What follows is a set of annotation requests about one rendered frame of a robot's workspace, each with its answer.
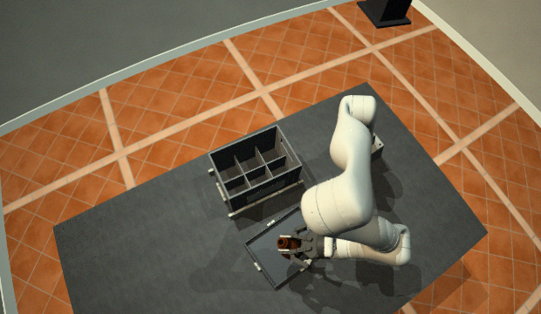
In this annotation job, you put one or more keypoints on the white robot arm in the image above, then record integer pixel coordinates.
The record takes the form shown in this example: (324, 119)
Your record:
(341, 207)

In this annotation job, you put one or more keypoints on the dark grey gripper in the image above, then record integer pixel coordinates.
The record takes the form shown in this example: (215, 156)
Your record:
(310, 242)

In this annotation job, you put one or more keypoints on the grey divided crate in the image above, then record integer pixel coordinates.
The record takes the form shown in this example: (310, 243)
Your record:
(255, 167)

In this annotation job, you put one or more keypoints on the brown glass bottle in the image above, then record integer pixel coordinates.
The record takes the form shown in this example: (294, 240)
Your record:
(284, 243)

